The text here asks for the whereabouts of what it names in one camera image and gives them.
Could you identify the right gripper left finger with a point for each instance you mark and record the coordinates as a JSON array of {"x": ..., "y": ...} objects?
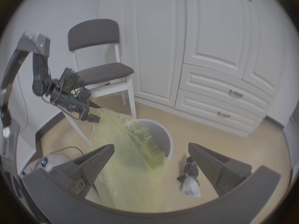
[{"x": 91, "y": 169}]

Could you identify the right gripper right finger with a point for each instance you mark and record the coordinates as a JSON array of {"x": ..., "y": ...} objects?
[{"x": 210, "y": 169}]

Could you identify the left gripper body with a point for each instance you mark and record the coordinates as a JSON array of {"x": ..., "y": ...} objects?
[{"x": 65, "y": 100}]

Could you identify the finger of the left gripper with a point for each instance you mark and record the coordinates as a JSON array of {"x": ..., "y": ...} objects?
[
  {"x": 94, "y": 104},
  {"x": 92, "y": 118}
]

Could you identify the black plastic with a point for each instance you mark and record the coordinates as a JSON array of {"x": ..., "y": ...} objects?
[{"x": 190, "y": 169}]

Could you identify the yellow plastic bag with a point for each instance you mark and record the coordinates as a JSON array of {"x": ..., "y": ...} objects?
[{"x": 130, "y": 171}]

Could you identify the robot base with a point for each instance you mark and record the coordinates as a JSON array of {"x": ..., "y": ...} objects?
[{"x": 56, "y": 160}]

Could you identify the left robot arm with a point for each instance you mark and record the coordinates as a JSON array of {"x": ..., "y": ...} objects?
[{"x": 38, "y": 78}]

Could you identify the pale grey trash bin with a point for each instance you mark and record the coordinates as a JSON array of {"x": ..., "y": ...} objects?
[{"x": 163, "y": 139}]

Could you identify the dark grey white chair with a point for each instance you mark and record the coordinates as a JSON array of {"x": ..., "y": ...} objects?
[{"x": 93, "y": 34}]

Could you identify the white wardrobe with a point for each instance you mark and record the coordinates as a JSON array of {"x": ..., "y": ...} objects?
[{"x": 210, "y": 31}]

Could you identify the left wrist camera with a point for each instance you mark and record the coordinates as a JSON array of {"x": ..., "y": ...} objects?
[{"x": 69, "y": 80}]

